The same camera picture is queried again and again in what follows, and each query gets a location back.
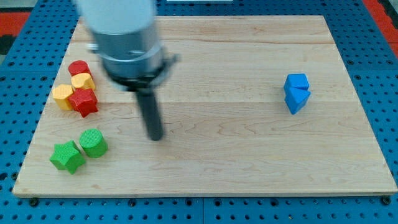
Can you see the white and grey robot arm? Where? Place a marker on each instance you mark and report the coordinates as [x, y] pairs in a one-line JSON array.
[[127, 41]]

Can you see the blue triangle block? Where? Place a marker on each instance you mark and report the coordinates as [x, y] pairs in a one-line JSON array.
[[296, 99]]

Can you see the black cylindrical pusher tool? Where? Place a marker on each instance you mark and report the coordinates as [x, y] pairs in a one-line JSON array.
[[150, 113]]

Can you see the wooden board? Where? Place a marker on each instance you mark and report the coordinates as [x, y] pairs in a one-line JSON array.
[[228, 130]]

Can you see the blue cube block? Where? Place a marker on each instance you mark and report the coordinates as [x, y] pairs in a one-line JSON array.
[[296, 80]]

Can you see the green cylinder block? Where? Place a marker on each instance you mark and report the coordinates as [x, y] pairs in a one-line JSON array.
[[93, 143]]

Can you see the red star block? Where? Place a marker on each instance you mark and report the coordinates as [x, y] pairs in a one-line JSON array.
[[84, 101]]

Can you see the yellow rounded block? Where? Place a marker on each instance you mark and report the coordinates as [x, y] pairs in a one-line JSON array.
[[83, 81]]

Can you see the red cylinder block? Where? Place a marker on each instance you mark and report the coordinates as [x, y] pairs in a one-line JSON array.
[[77, 67]]

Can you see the yellow hexagon block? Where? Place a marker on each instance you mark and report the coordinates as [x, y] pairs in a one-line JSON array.
[[61, 94]]

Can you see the green star block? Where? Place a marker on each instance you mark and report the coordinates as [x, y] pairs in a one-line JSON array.
[[67, 156]]

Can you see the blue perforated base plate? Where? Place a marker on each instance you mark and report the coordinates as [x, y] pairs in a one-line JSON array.
[[30, 67]]

